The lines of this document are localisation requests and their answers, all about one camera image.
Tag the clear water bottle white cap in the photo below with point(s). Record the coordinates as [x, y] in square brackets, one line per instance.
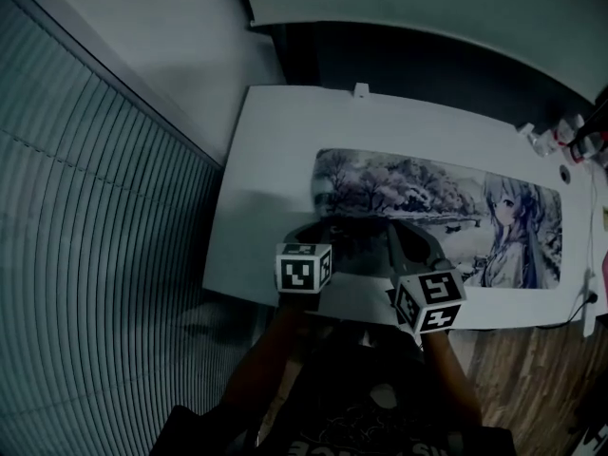
[546, 143]

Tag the grey venetian blind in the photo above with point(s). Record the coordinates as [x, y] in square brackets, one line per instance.
[95, 254]

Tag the anime print desk mat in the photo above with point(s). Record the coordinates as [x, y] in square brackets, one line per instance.
[427, 193]

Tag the black window frame post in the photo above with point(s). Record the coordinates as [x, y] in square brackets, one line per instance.
[594, 117]

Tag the clear bottle red cap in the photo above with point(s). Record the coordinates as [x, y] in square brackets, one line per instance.
[586, 152]

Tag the white desk clip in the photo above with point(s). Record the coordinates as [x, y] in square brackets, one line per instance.
[361, 89]
[526, 128]

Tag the person's black printed shirt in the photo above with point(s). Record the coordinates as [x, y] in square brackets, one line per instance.
[342, 397]

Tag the person's right forearm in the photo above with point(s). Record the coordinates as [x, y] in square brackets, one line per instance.
[451, 378]

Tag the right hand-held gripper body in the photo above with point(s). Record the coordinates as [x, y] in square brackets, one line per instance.
[430, 297]

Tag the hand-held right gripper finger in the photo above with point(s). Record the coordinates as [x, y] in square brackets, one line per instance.
[425, 245]
[396, 254]

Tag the person's left forearm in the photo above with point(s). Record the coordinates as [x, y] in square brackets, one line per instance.
[266, 359]

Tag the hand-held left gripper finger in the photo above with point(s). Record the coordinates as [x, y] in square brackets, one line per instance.
[306, 231]

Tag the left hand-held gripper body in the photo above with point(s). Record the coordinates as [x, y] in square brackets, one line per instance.
[297, 273]

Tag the long dark grey divider panel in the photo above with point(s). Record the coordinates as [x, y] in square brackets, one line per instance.
[404, 60]

